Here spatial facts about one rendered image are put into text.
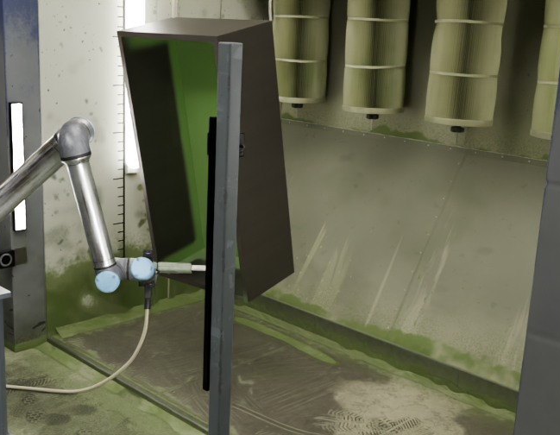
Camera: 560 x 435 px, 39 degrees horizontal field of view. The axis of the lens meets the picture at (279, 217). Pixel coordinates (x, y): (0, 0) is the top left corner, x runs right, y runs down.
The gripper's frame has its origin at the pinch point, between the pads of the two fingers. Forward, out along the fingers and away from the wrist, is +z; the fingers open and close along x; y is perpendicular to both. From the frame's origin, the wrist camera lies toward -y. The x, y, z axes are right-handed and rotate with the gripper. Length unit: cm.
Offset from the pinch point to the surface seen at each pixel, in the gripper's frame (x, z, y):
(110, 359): -22, 45, 38
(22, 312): -68, 54, 15
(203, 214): 22, 45, -37
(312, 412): 74, -2, 60
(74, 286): -46, 70, 0
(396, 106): 122, 36, -95
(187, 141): 13, 24, -69
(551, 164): 111, -180, -7
